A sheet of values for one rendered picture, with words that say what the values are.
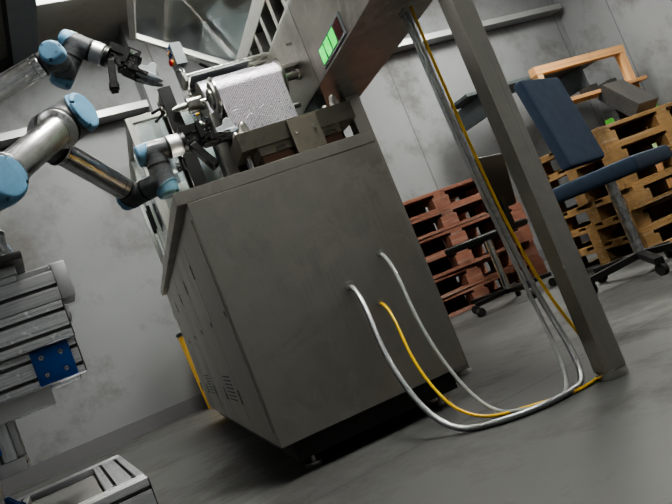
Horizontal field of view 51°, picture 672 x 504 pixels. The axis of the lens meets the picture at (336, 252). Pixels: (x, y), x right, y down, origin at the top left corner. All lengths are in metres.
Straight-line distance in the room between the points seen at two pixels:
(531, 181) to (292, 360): 0.84
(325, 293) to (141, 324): 4.03
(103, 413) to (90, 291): 0.98
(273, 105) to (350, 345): 0.90
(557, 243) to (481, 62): 0.50
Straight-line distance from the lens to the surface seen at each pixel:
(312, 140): 2.25
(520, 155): 1.85
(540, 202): 1.84
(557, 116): 3.83
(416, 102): 7.45
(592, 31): 8.77
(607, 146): 4.58
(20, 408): 1.92
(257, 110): 2.48
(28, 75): 2.46
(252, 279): 2.08
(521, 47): 8.51
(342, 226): 2.16
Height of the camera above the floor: 0.44
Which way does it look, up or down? 3 degrees up
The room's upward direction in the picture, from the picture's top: 22 degrees counter-clockwise
